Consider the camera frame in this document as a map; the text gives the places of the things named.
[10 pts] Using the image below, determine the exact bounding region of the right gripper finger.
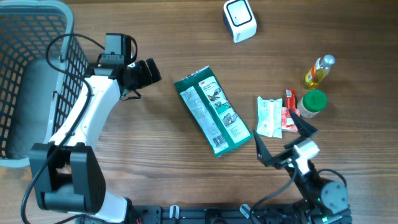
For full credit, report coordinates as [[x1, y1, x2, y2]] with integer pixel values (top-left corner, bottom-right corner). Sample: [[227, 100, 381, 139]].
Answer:
[[289, 110, 318, 138], [253, 130, 274, 167]]

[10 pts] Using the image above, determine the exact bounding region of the pink tissue pack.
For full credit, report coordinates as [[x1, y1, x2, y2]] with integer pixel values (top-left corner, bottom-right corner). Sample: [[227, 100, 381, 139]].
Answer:
[[282, 107, 298, 133]]

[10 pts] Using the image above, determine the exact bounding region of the green lid white jar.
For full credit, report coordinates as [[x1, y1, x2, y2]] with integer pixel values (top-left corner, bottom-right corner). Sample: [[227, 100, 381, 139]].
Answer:
[[297, 90, 328, 118]]

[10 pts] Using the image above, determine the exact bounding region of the light teal small packet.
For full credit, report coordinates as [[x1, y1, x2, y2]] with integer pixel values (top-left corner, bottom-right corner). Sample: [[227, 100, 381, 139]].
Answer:
[[256, 96, 282, 139]]

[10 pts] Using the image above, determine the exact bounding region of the green 3M gloves package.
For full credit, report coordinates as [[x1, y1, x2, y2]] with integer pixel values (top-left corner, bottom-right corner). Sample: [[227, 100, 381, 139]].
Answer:
[[174, 66, 252, 157]]

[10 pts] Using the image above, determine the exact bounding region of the yellow liquid bottle silver cap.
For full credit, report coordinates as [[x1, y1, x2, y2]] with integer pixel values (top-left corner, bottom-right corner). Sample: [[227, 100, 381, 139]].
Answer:
[[303, 55, 335, 90]]

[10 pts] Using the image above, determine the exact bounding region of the red snack packet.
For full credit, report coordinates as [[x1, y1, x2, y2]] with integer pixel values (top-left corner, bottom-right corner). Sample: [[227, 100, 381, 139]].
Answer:
[[285, 89, 296, 116]]

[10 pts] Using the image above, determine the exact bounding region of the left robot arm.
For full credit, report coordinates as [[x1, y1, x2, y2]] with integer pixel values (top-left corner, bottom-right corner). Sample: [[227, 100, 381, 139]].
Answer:
[[21, 33, 161, 223]]

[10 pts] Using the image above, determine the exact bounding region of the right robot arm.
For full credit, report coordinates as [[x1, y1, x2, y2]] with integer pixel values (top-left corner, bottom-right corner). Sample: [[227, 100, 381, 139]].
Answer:
[[248, 110, 352, 223]]

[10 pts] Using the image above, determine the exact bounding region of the white barcode scanner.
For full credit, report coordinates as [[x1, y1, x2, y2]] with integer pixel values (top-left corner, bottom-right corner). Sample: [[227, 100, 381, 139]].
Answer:
[[223, 0, 257, 44]]

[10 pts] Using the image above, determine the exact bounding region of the grey plastic mesh basket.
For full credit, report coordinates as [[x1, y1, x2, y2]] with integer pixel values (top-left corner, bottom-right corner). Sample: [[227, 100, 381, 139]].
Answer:
[[1, 1, 88, 168]]

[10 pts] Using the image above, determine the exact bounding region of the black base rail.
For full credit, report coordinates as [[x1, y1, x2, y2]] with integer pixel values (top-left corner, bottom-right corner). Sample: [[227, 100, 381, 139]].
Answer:
[[126, 203, 352, 224]]

